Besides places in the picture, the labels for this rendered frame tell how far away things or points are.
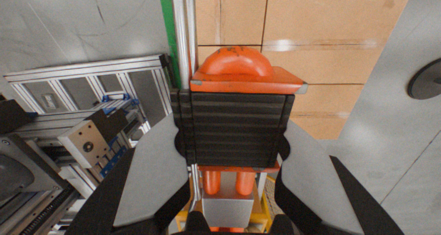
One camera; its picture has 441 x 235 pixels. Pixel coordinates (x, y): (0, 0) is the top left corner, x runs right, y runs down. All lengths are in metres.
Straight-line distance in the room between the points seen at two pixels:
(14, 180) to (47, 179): 0.06
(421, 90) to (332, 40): 1.51
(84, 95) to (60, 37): 0.51
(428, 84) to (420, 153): 1.07
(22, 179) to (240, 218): 0.62
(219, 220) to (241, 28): 0.71
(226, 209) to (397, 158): 2.84
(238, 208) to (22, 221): 0.78
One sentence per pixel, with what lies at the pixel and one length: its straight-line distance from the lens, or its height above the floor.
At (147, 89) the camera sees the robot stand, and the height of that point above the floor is 0.21.
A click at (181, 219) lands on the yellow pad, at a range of 0.57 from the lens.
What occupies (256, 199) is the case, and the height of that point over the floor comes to 0.88.
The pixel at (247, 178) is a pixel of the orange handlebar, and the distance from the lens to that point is 0.17.
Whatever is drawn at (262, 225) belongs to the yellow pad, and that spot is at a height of 1.10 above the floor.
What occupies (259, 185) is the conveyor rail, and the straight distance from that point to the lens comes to 1.34.
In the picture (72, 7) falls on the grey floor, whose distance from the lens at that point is 1.74.
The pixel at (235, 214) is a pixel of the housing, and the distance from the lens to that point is 0.22.
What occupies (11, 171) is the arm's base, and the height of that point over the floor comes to 1.06.
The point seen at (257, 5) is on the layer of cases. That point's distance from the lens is 0.78.
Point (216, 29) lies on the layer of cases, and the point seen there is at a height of 0.54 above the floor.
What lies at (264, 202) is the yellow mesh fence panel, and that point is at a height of 0.53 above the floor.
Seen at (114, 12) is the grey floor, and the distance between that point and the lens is 1.55.
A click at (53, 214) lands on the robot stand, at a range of 0.95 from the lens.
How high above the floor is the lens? 1.31
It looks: 61 degrees down
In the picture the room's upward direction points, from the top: 179 degrees counter-clockwise
